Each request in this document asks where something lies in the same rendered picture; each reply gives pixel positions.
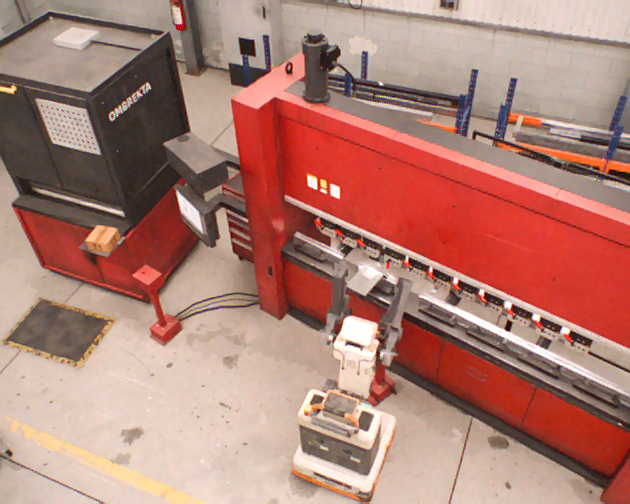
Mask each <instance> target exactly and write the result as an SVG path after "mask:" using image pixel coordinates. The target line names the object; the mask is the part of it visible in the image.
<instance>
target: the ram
mask: <svg viewBox="0 0 630 504"><path fill-rule="evenodd" d="M278 126H279V139H280V151H281V164H283V176H284V188H285V195H287V196H290V197H292V199H294V200H296V201H299V202H301V203H303V204H305V205H308V206H310V207H312V208H314V209H316V210H319V211H322V212H324V213H326V214H329V215H331V216H333V217H335V218H338V219H340V220H342V221H344V222H346V223H349V224H351V225H353V226H355V227H359V228H361V229H363V230H365V231H368V232H370V233H372V234H374V235H377V237H379V238H381V239H383V240H385V241H388V242H390V243H392V244H394V245H398V246H400V247H402V248H404V249H407V250H409V251H411V252H413V253H415V254H418V255H420V256H422V257H424V258H427V259H429V260H431V261H433V262H437V263H439V264H441V265H443V266H445V267H448V268H450V269H452V270H454V271H457V272H459V273H461V274H463V275H466V277H468V278H470V279H472V280H475V281H478V282H480V283H482V284H484V285H487V286H489V287H491V288H493V289H496V290H498V291H500V292H502V293H505V294H507V295H509V296H511V297H514V298H517V299H519V300H521V301H523V302H526V303H528V304H530V305H532V306H535V307H537V308H539V309H541V310H543V311H546V312H548V313H550V314H552V315H556V316H558V317H560V319H562V320H565V321H567V322H569V323H571V324H573V325H576V326H578V327H580V328H582V329H585V330H587V331H589V332H591V333H594V334H596V335H598V336H601V337H603V338H606V339H608V340H610V341H612V342H615V343H617V344H619V345H621V346H624V347H626V348H628V349H630V247H628V246H625V245H623V244H620V243H617V242H615V241H612V240H609V239H607V237H604V236H601V235H599V234H595V233H592V232H590V231H587V230H584V229H582V228H579V227H576V226H574V225H571V224H568V223H566V222H563V221H561V220H558V219H555V218H552V217H549V216H546V215H544V214H541V213H538V212H536V211H533V210H530V209H528V208H525V207H522V206H520V205H517V204H514V203H511V202H508V201H506V200H503V199H500V198H498V196H495V195H492V194H490V193H487V192H484V191H482V190H479V189H476V188H474V187H470V186H467V185H465V184H462V183H459V182H457V181H454V180H451V179H449V178H446V177H444V176H441V175H438V174H436V173H432V172H429V171H427V170H424V169H421V168H419V167H416V166H413V165H411V164H408V163H405V162H403V161H400V160H397V158H394V157H391V156H388V155H386V154H383V153H381V152H378V151H375V150H373V149H370V148H367V147H365V146H362V145H359V144H356V143H353V142H350V141H348V140H345V139H342V138H340V137H337V136H334V135H332V134H329V133H326V132H324V131H321V130H318V129H315V128H312V127H310V126H307V125H304V124H302V123H299V122H296V121H294V119H291V118H288V117H286V116H283V115H279V114H278ZM307 174H309V175H311V176H314V177H316V187H317V189H315V188H312V187H310V186H308V178H307ZM321 179H322V180H324V181H326V182H327V188H324V187H322V186H321ZM331 184H334V185H336V186H339V187H340V200H339V199H337V197H335V196H332V195H331ZM321 188H324V189H326V190H327V193H325V192H323V191H321ZM285 201H287V202H289V203H291V204H293V205H295V206H298V207H300V208H302V209H304V210H306V211H309V212H311V213H313V214H315V215H317V216H321V217H323V218H325V219H327V220H329V221H332V222H334V223H336V224H338V225H341V226H343V227H345V228H347V229H349V230H352V231H354V232H356V233H359V234H361V235H364V237H366V238H368V239H370V240H372V241H375V242H377V243H379V244H381V245H383V246H386V247H388V248H390V249H392V250H396V251H398V252H400V253H402V254H404V255H407V256H409V257H411V258H413V259H415V260H418V261H420V262H422V263H424V264H426V265H429V266H431V267H433V268H436V269H438V270H441V271H443V272H445V273H447V274H449V275H452V277H454V278H456V279H458V280H461V281H463V282H465V283H467V284H469V285H472V286H475V287H477V288H479V289H481V290H484V291H486V292H488V293H490V294H492V295H495V296H497V297H499V298H501V299H503V300H506V301H508V302H510V303H512V304H515V305H518V306H520V307H522V308H524V309H527V310H529V311H531V312H533V313H535V314H538V315H540V316H542V318H544V319H546V320H549V321H551V322H553V323H556V324H558V325H561V326H563V327H565V328H567V329H569V330H572V331H574V332H576V333H578V334H580V335H583V336H585V337H587V338H589V339H592V340H594V341H596V342H598V343H601V344H604V345H606V346H608V347H610V348H612V349H615V350H617V351H619V352H621V353H623V354H626V355H628V356H630V353H629V352H626V351H624V350H622V349H620V348H617V347H615V346H613V345H611V344H609V343H606V342H604V341H602V340H600V339H596V338H594V337H592V336H590V335H588V334H585V333H583V332H581V331H579V330H576V329H574V328H572V327H570V326H568V325H565V324H563V323H561V322H559V321H557V320H553V319H551V318H549V316H547V315H544V314H542V313H540V312H538V311H536V310H533V309H531V308H529V307H527V306H524V305H522V304H520V303H518V302H516V301H512V300H510V299H508V298H506V297H503V296H501V295H499V294H497V293H495V292H492V291H490V290H488V289H486V288H484V287H481V286H479V285H477V284H475V283H471V282H469V281H467V280H465V279H463V278H460V277H458V275H456V274H454V273H451V272H449V271H447V270H445V269H443V268H440V267H438V266H436V265H433V264H430V263H428V262H426V261H424V260H422V259H419V258H417V257H415V256H413V255H411V254H408V253H406V252H404V251H402V250H399V249H397V248H394V247H392V246H390V245H387V244H385V243H383V242H381V241H378V240H376V239H374V238H372V237H370V235H367V234H365V233H363V232H361V231H358V230H355V229H353V228H351V227H349V226H346V225H344V224H342V223H340V222H338V221H335V220H333V219H331V218H329V217H326V216H324V215H322V214H319V213H317V212H314V211H312V210H310V209H308V208H305V207H303V206H301V205H299V204H297V203H294V202H292V201H290V200H288V199H285Z"/></svg>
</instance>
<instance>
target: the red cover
mask: <svg viewBox="0 0 630 504"><path fill-rule="evenodd" d="M275 109H276V113H277V114H279V115H283V116H286V117H288V118H291V119H294V121H296V122H299V123H302V124H304V125H307V126H310V127H312V128H315V129H318V130H321V131H324V132H326V133H329V134H332V135H334V136H337V137H340V138H342V139H345V140H348V141H350V142H353V143H356V144H359V145H362V146H365V147H367V148H370V149H373V150H375V151H378V152H381V153H383V154H386V155H388V156H391V157H394V158H397V160H400V161H403V162H405V163H408V164H411V165H413V166H416V167H419V168H421V169H424V170H427V171H429V172H432V173H436V174H438V175H441V176H444V177H446V178H449V179H451V180H454V181H457V182H459V183H462V184H465V185H467V186H470V187H474V188H476V189H479V190H482V191H484V192H487V193H490V194H492V195H495V196H498V198H500V199H503V200H506V201H508V202H511V203H514V204H517V205H520V206H522V207H525V208H528V209H530V210H533V211H536V212H538V213H541V214H544V215H546V216H549V217H552V218H555V219H558V220H561V221H563V222H566V223H568V224H571V225H574V226H576V227H579V228H582V229H584V230H587V231H590V232H592V233H595V234H599V235H601V236H604V237H607V239H609V240H612V241H615V242H617V243H620V244H623V245H625V246H628V247H630V214H629V213H626V212H624V211H621V210H618V209H615V208H612V207H609V206H607V205H604V204H601V203H598V202H594V201H591V200H589V199H586V198H583V196H580V195H577V194H575V193H572V192H569V191H566V190H563V189H560V188H558V187H555V186H551V185H548V184H545V183H542V182H540V181H537V180H534V179H531V178H528V177H526V176H523V175H520V174H517V173H514V172H510V171H508V170H505V169H502V168H499V167H496V166H493V165H491V164H488V163H485V162H482V161H479V160H476V159H474V157H470V156H467V155H464V154H461V153H459V152H456V151H453V150H450V149H447V148H444V147H442V146H439V145H436V144H432V143H429V142H426V141H424V140H421V139H418V138H415V137H412V136H409V135H407V134H404V133H401V132H400V133H399V132H398V131H394V130H392V129H389V128H386V127H383V126H380V125H377V124H375V123H372V122H369V121H366V119H363V118H360V117H358V116H354V115H351V114H348V113H345V112H343V111H340V110H337V109H334V108H331V107H328V106H326V105H323V104H310V103H307V102H305V101H304V100H303V98H302V97H299V96H296V95H293V94H291V93H288V92H285V91H283V92H281V93H279V94H278V95H277V96H275Z"/></svg>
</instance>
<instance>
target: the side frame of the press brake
mask: <svg viewBox="0 0 630 504"><path fill-rule="evenodd" d="M288 62H292V63H293V73H291V74H288V73H286V70H285V68H286V65H287V63H288ZM297 80H301V82H304V83H305V74H304V55H303V54H302V52H301V53H299V54H298V55H296V56H295V57H293V58H292V59H290V60H289V61H287V62H286V63H284V64H283V65H280V66H279V67H277V68H276V69H274V70H273V71H271V72H270V73H268V74H266V75H265V76H263V77H262V78H260V79H259V80H257V82H256V83H254V84H253V85H251V86H250V87H248V88H247V89H245V90H243V91H241V92H240V93H238V94H237V95H235V96H233V97H232V98H230V101H231V108H232V115H233V123H234V130H235V137H236V144H237V151H238V158H239V166H240V173H241V180H242V187H243V194H245V202H246V209H247V216H248V223H249V231H250V239H251V246H252V253H253V260H254V267H255V274H256V282H257V289H258V296H259V303H260V309H261V310H263V311H265V312H267V313H268V315H270V316H272V317H274V318H276V319H277V320H279V321H280V320H281V319H283V318H284V317H285V316H286V315H287V313H288V309H289V308H290V307H291V304H290V301H289V299H288V296H287V294H286V285H285V274H284V263H283V254H281V253H280V249H281V248H283V247H284V246H285V245H286V244H288V243H289V242H290V241H291V240H292V239H293V235H294V234H295V233H296V232H297V231H298V232H300V233H302V234H304V235H306V237H308V238H310V239H312V240H314V241H317V242H320V243H322V244H324V245H326V246H328V247H330V248H331V237H329V235H327V234H324V233H322V232H321V230H320V229H317V228H316V223H315V220H316V219H317V218H318V217H320V216H317V215H315V214H313V213H311V212H309V211H306V210H304V209H302V208H300V207H298V206H295V205H293V204H291V203H289V202H287V201H285V188H284V176H283V164H281V151H280V139H279V126H278V114H277V113H276V109H275V96H277V95H278V94H279V93H281V92H283V91H284V90H286V89H287V88H289V87H290V86H292V85H293V84H294V83H296V82H297Z"/></svg>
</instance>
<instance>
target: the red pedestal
mask: <svg viewBox="0 0 630 504"><path fill-rule="evenodd" d="M133 279H134V282H135V284H136V286H138V287H140V288H141V289H143V290H144V291H146V292H148V293H149V295H150V298H151V301H152V304H153V307H154V310H155V313H156V317H157V320H158V321H157V322H155V323H154V324H153V325H152V326H151V327H150V328H149V329H150V332H151V335H150V336H149V337H150V338H151V339H153V340H154V341H156V342H157V343H159V344H160V345H162V346H164V345H165V344H167V343H169V342H170V341H171V340H172V339H173V338H174V337H175V336H176V335H177V334H178V333H179V332H181V331H182V330H183V329H182V328H181V324H180V321H179V320H177V319H175V318H174V317H172V316H171V314H169V313H165V314H163V311H162V308H161V305H160V302H159V299H158V295H157V292H156V290H157V289H159V288H160V287H161V286H162V285H163V284H164V281H163V277H162V273H160V272H158V271H157V270H155V269H153V268H151V267H150V266H148V265H144V266H143V267H142V268H141V269H139V270H138V271H137V272H136V273H134V274H133Z"/></svg>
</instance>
